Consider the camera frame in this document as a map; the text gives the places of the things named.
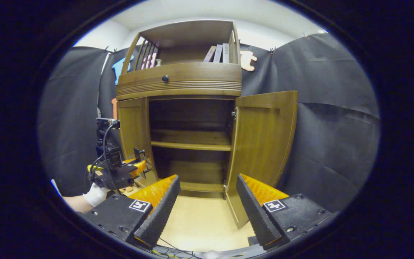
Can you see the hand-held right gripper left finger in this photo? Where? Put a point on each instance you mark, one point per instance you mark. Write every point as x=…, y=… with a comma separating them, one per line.
x=162, y=212

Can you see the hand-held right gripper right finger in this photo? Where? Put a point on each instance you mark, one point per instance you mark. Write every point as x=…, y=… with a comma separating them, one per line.
x=255, y=216

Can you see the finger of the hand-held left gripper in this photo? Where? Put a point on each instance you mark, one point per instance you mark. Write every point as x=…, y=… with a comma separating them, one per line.
x=140, y=169
x=129, y=162

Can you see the wooden cabinet door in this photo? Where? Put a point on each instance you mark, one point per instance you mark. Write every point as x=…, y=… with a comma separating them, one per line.
x=131, y=122
x=261, y=144

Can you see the wooden double-door shoe cabinet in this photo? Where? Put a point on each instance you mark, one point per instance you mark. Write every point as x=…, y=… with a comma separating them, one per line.
x=192, y=77

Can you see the wooden inner shelf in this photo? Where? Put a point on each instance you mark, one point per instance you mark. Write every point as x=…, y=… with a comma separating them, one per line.
x=192, y=140

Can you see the black backdrop cloth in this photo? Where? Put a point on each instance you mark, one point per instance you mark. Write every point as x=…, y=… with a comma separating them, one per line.
x=336, y=126

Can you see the pale pink shelf book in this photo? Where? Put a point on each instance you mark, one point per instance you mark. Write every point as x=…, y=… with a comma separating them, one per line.
x=209, y=54

